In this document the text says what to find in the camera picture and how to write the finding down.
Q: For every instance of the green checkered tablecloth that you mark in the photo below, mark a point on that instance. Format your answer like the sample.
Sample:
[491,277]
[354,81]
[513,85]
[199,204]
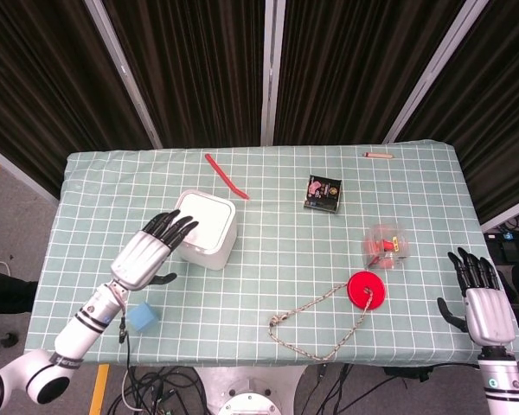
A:
[285,259]

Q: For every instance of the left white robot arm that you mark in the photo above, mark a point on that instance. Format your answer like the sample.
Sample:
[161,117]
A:
[65,341]

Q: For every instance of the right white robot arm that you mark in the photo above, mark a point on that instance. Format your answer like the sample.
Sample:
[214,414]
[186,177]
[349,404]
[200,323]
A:
[501,380]

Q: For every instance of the dark pleated curtain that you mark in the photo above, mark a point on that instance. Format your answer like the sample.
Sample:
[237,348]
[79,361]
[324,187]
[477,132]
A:
[52,86]

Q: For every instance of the black snack packet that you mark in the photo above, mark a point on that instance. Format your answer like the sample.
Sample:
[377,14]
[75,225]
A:
[322,193]

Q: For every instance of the blue foam cube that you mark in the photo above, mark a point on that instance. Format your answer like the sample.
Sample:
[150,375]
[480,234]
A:
[142,317]

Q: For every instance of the grey metal partition post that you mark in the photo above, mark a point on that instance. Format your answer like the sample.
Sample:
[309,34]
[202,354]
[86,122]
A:
[432,73]
[125,73]
[271,71]

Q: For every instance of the red round disc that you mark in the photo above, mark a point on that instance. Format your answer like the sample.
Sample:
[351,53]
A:
[366,290]

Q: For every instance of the red plastic pry tool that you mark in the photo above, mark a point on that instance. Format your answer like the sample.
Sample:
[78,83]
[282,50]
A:
[226,176]

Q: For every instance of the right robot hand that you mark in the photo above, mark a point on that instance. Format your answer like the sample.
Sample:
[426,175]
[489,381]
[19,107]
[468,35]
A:
[488,313]

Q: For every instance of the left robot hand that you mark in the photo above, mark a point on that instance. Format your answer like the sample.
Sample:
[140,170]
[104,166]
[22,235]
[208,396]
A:
[139,260]

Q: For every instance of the white plastic box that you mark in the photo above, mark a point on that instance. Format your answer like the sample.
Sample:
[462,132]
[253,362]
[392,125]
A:
[207,231]

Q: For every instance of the clear plastic container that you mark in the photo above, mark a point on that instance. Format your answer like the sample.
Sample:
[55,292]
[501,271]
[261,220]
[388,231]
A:
[385,246]

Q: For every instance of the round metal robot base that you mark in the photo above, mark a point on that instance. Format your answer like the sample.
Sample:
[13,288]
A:
[247,397]

